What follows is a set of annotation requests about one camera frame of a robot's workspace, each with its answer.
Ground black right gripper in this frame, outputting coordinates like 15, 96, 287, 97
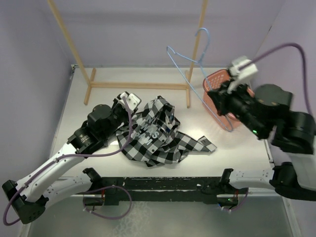
205, 75, 263, 135

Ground black white checkered shirt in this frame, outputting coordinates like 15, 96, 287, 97
122, 96, 217, 167

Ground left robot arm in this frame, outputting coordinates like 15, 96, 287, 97
2, 92, 141, 226

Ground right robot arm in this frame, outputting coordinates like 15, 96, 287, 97
207, 80, 316, 201

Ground pink plastic basket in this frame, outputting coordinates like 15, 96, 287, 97
202, 69, 241, 132

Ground wooden clothes rack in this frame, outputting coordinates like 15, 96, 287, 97
47, 0, 208, 108

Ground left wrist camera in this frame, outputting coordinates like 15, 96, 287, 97
118, 91, 142, 113

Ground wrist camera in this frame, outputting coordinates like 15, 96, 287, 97
228, 56, 258, 94
118, 91, 142, 113

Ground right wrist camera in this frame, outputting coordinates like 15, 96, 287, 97
228, 56, 258, 94

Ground black base frame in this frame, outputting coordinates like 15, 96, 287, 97
83, 168, 247, 205

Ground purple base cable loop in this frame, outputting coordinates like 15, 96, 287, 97
82, 185, 133, 219

